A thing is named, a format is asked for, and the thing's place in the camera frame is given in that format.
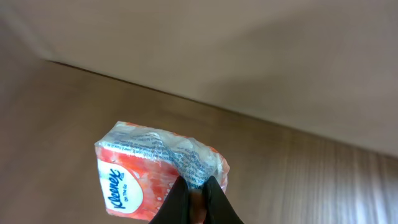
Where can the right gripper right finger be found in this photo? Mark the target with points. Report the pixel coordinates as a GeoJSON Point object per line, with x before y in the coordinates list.
{"type": "Point", "coordinates": [218, 208]}

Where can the orange Kleenex tissue pack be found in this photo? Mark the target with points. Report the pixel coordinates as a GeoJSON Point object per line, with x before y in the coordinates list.
{"type": "Point", "coordinates": [139, 165]}

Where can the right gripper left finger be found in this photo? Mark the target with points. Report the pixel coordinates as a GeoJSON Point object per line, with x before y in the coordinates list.
{"type": "Point", "coordinates": [176, 206]}

